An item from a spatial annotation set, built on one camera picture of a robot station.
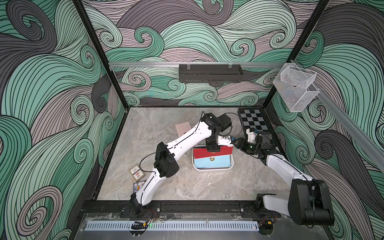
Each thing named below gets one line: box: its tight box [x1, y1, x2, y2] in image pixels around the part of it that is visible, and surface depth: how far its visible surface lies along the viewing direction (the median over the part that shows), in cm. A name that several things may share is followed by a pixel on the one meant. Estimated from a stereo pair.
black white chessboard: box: [237, 108, 270, 139], surface depth 109 cm
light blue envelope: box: [194, 154, 231, 168], surface depth 89 cm
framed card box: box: [128, 164, 146, 182], surface depth 85 cm
